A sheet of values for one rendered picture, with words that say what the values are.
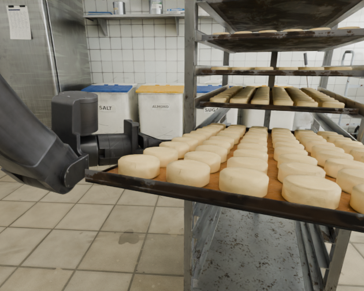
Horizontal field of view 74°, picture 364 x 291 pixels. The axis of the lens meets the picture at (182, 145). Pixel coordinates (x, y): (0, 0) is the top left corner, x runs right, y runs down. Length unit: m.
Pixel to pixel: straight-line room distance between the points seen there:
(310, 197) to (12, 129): 0.30
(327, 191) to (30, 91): 3.00
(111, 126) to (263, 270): 2.36
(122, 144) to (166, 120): 2.43
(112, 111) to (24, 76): 0.95
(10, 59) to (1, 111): 2.89
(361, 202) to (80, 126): 0.36
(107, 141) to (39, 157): 0.13
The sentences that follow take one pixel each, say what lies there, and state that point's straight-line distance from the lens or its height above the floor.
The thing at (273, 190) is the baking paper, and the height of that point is 0.84.
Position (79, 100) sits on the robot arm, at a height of 0.92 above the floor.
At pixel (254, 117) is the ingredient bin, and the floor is 0.42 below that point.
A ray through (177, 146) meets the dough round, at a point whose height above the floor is 0.85.
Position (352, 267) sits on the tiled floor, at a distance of 1.63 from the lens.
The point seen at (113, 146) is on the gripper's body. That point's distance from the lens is 0.43.
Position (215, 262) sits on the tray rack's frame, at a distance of 1.19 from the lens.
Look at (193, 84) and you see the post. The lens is 0.69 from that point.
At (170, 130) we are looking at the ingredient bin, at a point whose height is 0.25.
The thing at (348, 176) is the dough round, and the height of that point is 0.86.
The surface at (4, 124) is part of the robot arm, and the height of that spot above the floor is 0.92.
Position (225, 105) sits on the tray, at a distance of 0.71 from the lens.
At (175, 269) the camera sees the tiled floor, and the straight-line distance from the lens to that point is 1.36.
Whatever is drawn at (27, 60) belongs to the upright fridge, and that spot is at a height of 1.03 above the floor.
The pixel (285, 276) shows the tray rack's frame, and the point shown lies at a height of 0.15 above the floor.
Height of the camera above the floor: 0.97
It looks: 18 degrees down
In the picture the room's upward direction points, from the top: straight up
